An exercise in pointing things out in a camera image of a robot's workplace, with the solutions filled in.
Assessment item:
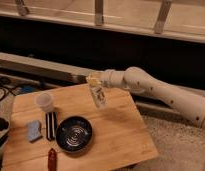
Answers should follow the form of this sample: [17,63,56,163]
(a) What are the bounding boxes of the black cables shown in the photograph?
[0,76,17,104]

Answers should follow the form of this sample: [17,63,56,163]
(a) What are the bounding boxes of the translucent plastic cup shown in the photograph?
[35,92,54,113]

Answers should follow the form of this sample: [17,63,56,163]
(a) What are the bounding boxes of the black striped rectangular object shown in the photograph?
[46,112,57,141]

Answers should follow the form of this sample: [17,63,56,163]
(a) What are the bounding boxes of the blue sponge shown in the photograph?
[28,120,42,142]

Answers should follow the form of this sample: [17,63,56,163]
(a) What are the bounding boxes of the red brown oblong object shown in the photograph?
[48,148,57,171]

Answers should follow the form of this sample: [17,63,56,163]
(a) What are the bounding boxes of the black round bowl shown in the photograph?
[56,116,93,153]

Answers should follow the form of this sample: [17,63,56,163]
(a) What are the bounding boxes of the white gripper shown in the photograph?
[86,72,109,87]

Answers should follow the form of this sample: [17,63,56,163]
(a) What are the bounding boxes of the metal rail beam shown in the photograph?
[0,51,205,109]

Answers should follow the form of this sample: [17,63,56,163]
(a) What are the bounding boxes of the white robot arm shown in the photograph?
[86,67,205,130]

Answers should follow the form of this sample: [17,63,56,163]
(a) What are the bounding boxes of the wooden table board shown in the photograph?
[2,84,158,171]

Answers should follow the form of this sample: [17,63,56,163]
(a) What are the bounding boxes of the black object at left edge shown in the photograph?
[0,117,9,147]

